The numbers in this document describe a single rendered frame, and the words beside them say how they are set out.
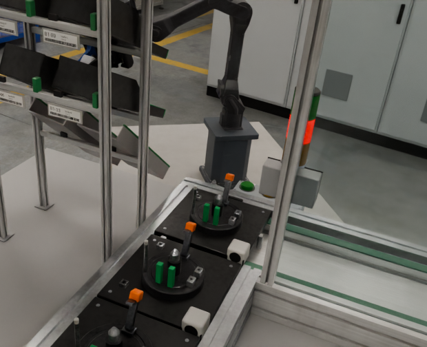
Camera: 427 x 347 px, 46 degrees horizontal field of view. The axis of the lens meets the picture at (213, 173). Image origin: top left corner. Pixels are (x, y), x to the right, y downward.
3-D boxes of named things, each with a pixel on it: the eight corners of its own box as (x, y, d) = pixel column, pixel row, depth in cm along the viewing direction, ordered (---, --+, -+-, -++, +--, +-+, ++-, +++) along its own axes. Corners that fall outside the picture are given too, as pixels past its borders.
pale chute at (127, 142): (127, 164, 150) (135, 151, 151) (163, 180, 144) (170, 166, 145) (76, 124, 125) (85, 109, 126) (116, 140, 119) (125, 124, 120)
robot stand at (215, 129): (237, 166, 181) (244, 116, 172) (251, 188, 170) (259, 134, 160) (198, 169, 177) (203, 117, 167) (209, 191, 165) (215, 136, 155)
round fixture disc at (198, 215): (202, 200, 140) (202, 193, 139) (249, 214, 136) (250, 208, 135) (180, 226, 129) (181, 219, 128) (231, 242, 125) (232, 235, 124)
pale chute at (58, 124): (85, 151, 154) (92, 139, 155) (118, 166, 149) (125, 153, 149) (27, 110, 129) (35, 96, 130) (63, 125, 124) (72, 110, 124)
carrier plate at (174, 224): (192, 193, 147) (193, 186, 146) (271, 216, 140) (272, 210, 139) (153, 236, 127) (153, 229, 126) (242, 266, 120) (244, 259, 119)
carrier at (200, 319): (151, 239, 126) (152, 197, 120) (240, 270, 119) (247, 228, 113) (96, 301, 106) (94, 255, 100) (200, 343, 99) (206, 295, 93)
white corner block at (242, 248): (231, 250, 125) (233, 237, 123) (248, 256, 124) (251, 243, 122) (224, 261, 121) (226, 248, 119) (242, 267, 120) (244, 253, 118)
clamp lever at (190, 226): (182, 252, 116) (189, 220, 114) (189, 255, 115) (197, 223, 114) (175, 255, 112) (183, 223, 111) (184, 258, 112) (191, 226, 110)
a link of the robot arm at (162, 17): (245, 9, 149) (231, -25, 144) (251, 16, 142) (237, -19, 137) (158, 53, 152) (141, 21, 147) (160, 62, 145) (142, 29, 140)
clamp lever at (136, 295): (127, 324, 95) (135, 287, 94) (136, 328, 95) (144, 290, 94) (117, 331, 92) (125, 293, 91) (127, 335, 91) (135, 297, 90)
